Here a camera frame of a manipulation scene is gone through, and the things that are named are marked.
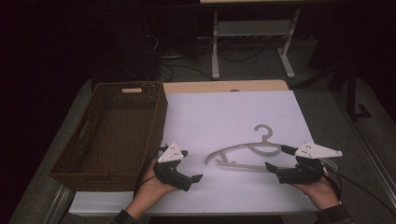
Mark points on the brown wicker basket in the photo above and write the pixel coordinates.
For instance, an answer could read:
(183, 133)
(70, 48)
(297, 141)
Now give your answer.
(124, 137)

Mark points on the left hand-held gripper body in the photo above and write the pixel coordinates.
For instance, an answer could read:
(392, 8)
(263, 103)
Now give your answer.
(170, 173)

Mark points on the white metal desk frame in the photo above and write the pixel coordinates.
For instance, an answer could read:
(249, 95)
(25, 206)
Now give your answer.
(252, 28)

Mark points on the white table mat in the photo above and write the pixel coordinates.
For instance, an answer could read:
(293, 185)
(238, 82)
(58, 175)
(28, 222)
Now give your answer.
(224, 115)

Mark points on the person's right hand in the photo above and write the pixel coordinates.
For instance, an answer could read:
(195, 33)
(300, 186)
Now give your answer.
(322, 193)

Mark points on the grey plastic clothes hanger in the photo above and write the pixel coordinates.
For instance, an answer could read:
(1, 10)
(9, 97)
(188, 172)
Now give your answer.
(239, 147)

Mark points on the black metal stand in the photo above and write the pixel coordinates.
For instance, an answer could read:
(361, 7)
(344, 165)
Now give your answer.
(353, 93)

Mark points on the metal frame rail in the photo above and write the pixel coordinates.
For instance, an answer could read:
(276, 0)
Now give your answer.
(57, 205)
(370, 146)

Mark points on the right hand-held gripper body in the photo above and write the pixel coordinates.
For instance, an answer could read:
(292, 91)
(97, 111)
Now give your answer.
(303, 174)

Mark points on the person's left hand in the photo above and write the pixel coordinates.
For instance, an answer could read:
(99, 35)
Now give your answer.
(149, 189)

